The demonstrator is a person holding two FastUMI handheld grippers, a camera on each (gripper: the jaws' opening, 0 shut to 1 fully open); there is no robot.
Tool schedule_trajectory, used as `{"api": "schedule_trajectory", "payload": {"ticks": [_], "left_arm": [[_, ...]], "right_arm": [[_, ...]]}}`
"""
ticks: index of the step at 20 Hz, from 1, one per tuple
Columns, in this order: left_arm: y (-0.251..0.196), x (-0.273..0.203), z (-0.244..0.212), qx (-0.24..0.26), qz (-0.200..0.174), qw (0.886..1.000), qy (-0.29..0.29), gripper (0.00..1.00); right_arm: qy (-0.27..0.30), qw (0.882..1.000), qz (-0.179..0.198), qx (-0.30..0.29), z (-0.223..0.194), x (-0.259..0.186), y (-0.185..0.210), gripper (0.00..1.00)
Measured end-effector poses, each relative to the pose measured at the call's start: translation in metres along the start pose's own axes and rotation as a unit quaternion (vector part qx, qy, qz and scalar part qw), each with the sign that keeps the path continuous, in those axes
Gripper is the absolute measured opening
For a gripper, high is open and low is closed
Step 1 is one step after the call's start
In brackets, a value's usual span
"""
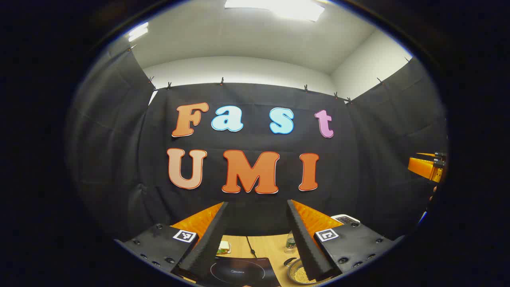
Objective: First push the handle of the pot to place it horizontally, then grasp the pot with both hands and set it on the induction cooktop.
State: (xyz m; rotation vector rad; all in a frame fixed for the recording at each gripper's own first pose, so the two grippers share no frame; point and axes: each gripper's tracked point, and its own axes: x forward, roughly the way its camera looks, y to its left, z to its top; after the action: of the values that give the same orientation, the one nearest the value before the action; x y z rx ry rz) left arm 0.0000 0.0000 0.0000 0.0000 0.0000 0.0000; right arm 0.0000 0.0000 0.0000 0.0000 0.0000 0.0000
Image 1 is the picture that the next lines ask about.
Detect steel pot with soybeans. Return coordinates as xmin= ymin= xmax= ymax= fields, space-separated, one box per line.
xmin=284 ymin=257 xmax=319 ymax=285

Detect white toaster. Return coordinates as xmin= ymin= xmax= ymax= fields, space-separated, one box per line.
xmin=331 ymin=214 xmax=361 ymax=225

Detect row of small backdrop clips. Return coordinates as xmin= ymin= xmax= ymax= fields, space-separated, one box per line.
xmin=127 ymin=45 xmax=412 ymax=105

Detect ceiling light panel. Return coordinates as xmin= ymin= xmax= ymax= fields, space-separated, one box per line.
xmin=127 ymin=22 xmax=149 ymax=42

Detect black induction cooktop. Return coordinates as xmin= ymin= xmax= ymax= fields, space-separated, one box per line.
xmin=199 ymin=256 xmax=282 ymax=287

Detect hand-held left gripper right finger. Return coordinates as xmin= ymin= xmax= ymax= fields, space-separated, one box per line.
xmin=286 ymin=199 xmax=405 ymax=282

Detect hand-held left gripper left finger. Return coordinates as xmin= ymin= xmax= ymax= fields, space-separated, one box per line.
xmin=115 ymin=201 xmax=230 ymax=282

